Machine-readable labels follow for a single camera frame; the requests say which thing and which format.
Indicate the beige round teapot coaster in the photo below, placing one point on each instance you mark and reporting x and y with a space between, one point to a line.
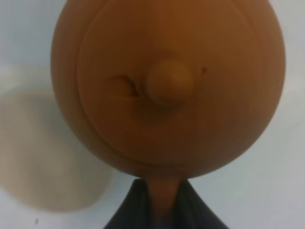
42 163

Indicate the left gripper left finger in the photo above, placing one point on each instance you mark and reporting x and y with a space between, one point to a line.
135 211

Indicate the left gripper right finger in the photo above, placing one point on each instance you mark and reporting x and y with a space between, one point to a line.
192 213

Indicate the brown clay teapot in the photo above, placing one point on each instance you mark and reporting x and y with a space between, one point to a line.
167 90

